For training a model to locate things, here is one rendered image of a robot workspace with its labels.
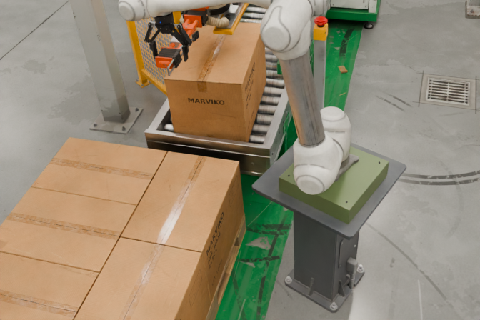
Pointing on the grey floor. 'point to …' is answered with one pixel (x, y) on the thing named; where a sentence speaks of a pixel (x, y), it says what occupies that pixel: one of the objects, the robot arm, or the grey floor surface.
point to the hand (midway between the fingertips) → (170, 56)
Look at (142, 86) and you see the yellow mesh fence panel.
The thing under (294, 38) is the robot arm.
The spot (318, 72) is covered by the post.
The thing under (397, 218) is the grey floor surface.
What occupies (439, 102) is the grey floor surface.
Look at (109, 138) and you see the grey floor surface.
